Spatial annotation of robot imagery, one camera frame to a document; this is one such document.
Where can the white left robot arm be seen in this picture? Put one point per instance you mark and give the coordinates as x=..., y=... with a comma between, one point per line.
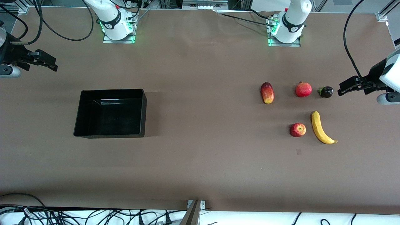
x=290, y=28

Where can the red apple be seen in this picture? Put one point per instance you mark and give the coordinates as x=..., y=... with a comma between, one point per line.
x=297, y=130

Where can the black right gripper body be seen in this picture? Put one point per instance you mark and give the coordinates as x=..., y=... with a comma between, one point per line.
x=12, y=52

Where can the black plastic box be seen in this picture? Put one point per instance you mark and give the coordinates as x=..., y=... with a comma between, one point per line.
x=109, y=115

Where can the dark purple eggplant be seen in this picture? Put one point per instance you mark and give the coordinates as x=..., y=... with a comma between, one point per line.
x=326, y=92

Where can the metal table bracket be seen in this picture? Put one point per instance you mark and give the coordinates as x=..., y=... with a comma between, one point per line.
x=193, y=209

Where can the red pomegranate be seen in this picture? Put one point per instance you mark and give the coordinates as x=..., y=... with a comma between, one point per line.
x=303, y=89

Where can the yellow banana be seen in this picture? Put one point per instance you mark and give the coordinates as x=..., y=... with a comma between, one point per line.
x=318, y=126

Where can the red yellow mango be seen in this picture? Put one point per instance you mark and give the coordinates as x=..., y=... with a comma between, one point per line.
x=267, y=92

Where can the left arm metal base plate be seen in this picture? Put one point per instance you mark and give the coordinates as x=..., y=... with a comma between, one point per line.
x=297, y=44

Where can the aluminium frame profile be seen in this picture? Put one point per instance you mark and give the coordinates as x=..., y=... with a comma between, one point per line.
x=14, y=7
x=387, y=11

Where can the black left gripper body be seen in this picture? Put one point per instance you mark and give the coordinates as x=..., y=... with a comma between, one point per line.
x=375, y=73

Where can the white power strip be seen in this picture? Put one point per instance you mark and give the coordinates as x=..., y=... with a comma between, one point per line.
x=204, y=4

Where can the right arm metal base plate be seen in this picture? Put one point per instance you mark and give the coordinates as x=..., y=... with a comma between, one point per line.
x=107, y=40

